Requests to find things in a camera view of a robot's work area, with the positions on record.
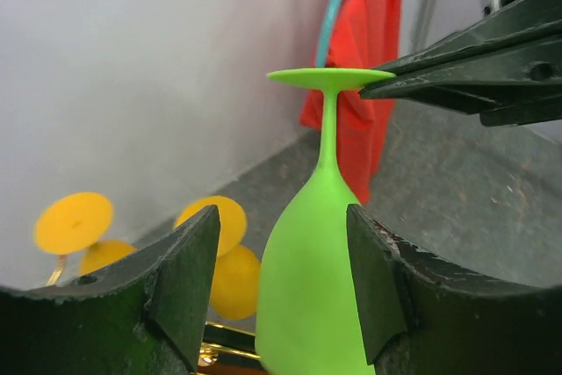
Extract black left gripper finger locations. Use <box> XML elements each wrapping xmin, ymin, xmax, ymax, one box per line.
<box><xmin>1</xmin><ymin>206</ymin><xmax>220</xmax><ymax>374</ymax></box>
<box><xmin>377</xmin><ymin>0</ymin><xmax>561</xmax><ymax>76</ymax></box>
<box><xmin>360</xmin><ymin>34</ymin><xmax>561</xmax><ymax>127</ymax></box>
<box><xmin>347</xmin><ymin>205</ymin><xmax>561</xmax><ymax>374</ymax></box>

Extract gold wire wine glass rack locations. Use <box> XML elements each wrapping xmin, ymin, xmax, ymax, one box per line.
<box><xmin>46</xmin><ymin>246</ymin><xmax>260</xmax><ymax>371</ymax></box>

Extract orange plastic goblet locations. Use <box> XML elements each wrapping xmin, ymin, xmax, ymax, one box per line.
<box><xmin>174</xmin><ymin>195</ymin><xmax>261</xmax><ymax>320</ymax></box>
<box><xmin>33</xmin><ymin>191</ymin><xmax>136</xmax><ymax>285</ymax></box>

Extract green plastic goblet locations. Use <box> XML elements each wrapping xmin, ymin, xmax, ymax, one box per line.
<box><xmin>255</xmin><ymin>68</ymin><xmax>374</xmax><ymax>375</ymax></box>

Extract red cloth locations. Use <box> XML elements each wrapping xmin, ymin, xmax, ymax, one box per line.
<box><xmin>324</xmin><ymin>0</ymin><xmax>401</xmax><ymax>204</ymax></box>

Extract blue hoop tube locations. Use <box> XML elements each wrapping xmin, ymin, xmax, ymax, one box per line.
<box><xmin>314</xmin><ymin>0</ymin><xmax>342</xmax><ymax>68</ymax></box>

